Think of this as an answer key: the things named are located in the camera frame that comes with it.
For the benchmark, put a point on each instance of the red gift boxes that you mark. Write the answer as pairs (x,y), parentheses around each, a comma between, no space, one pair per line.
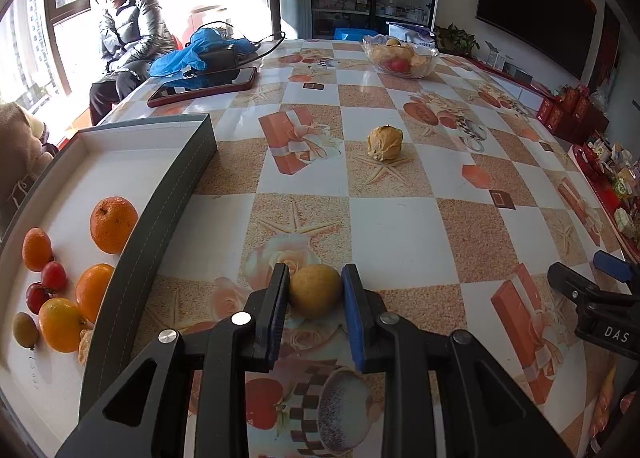
(572,116)

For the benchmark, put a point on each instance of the large bumpy orange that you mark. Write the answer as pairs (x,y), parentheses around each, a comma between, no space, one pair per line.
(111,224)

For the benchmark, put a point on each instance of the floral checkered tablecloth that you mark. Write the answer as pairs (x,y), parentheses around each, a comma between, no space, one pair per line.
(457,233)

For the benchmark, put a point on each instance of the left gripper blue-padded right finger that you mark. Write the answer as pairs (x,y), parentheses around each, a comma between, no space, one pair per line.
(441,387)

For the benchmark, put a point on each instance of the black television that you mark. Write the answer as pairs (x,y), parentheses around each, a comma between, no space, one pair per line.
(559,29)

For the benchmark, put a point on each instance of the black power adapter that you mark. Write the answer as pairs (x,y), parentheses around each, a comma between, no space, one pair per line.
(218,59)

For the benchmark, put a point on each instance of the person in brown coat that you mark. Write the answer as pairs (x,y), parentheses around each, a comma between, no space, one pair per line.
(24,154)

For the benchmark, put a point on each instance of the red cherry tomato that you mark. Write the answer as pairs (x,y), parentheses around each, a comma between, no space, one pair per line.
(53,277)
(36,295)

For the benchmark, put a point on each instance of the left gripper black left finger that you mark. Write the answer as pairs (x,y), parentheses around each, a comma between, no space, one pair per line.
(143,413)

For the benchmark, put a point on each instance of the green potted plant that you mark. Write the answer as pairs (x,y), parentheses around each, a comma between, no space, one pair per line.
(454,40)

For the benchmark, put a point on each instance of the grey white tray box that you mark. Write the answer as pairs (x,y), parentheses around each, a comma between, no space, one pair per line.
(153,163)

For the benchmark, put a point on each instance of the blue plastic bag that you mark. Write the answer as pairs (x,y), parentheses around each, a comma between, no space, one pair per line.
(204,39)

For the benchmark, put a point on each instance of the blue plastic stool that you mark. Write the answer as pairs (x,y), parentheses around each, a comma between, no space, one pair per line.
(352,34)

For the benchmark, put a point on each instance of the white low tv bench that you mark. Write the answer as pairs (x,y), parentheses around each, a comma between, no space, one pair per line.
(530,95)

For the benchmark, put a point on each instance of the round yellow longan fruit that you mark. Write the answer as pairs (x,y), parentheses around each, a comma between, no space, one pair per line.
(315,290)

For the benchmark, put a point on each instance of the small tangerine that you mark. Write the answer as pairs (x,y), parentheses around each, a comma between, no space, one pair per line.
(37,249)

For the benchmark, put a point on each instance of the glass fruit bowl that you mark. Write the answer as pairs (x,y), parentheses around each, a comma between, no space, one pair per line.
(397,58)

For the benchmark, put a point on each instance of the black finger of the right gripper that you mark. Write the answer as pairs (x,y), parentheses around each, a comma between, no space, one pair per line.
(572,285)

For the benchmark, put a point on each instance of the smooth orange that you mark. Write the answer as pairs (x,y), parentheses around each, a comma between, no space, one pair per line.
(91,288)

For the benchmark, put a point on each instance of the white blue paper bag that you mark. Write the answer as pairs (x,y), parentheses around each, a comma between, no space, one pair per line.
(411,33)

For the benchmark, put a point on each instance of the right hand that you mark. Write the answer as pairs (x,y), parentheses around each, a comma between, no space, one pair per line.
(605,404)

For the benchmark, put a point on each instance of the brown kiwi fruit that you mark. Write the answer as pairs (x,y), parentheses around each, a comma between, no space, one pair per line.
(24,330)

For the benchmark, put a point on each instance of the person in black jacket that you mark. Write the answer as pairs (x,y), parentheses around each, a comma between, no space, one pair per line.
(133,34)

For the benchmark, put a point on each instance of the yellow-orange lemon fruit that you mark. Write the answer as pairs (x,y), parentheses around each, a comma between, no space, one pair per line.
(61,324)

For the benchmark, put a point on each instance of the golden husk fruit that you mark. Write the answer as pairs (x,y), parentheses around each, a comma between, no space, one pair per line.
(384,143)

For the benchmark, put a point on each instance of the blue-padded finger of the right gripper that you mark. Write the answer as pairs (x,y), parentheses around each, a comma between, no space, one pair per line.
(616,268)

